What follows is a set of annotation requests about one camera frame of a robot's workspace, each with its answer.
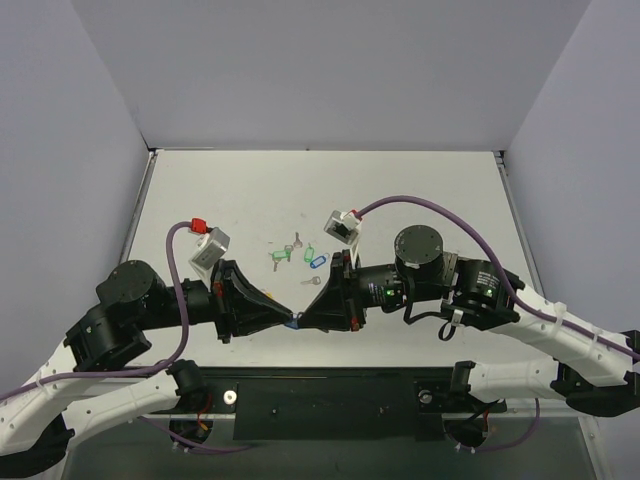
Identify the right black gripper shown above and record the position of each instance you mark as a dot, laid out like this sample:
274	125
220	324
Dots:
345	291

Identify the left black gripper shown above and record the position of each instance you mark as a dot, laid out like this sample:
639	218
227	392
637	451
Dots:
221	301

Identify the solid blue key tag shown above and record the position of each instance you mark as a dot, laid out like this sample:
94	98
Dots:
293	323

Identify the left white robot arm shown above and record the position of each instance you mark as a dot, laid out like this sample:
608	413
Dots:
123	359

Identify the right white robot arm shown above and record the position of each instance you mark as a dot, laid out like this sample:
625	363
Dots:
590	370

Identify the loose silver key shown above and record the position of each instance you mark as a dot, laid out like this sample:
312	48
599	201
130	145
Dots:
316	280

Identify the blue clear key tag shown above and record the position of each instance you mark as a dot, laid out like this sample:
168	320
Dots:
319	261

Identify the green key tag right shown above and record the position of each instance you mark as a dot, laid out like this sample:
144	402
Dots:
309	254

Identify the green key tag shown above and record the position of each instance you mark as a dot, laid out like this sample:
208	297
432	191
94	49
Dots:
280	255
309	254

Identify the green key tag left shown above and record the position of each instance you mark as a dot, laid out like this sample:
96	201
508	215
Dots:
280	255

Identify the grey key by green tag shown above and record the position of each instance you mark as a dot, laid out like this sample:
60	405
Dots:
289	249

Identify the grey key top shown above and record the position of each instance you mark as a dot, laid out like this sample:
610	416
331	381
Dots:
297	242

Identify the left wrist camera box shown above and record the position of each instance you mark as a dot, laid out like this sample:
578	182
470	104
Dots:
210	247

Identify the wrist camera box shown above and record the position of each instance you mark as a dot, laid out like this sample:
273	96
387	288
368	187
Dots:
344	226
210	247

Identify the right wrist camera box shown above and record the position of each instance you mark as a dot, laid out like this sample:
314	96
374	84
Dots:
344	226

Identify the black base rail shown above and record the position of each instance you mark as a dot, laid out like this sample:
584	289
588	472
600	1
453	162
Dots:
341	403

